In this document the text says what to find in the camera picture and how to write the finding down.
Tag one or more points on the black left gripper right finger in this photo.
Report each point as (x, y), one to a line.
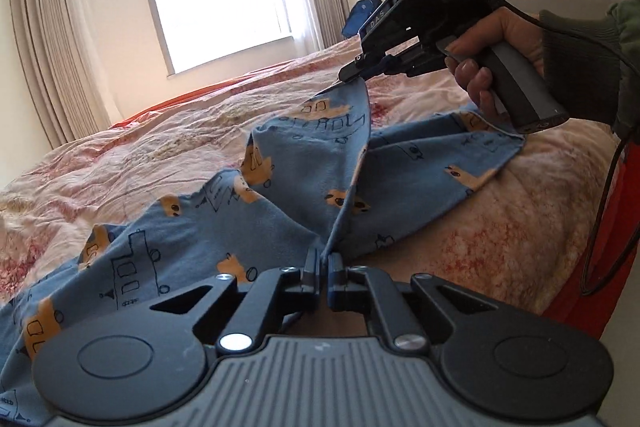
(372, 293)

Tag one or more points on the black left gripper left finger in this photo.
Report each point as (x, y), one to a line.
(259, 307)

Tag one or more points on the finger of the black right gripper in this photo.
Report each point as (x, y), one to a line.
(407, 63)
(365, 66)

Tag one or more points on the blue patterned pants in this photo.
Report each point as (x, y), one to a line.
(109, 328)

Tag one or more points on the green sleeved right forearm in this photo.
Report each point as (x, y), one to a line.
(590, 66)

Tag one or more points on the right hand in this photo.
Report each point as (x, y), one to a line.
(501, 25)

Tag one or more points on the blue backpack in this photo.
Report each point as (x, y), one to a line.
(358, 15)

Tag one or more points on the pink floral duvet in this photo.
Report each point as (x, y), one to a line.
(48, 212)

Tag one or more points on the orange bed sheet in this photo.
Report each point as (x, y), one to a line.
(600, 256)

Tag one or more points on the beige left curtain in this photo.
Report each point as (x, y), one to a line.
(64, 74)

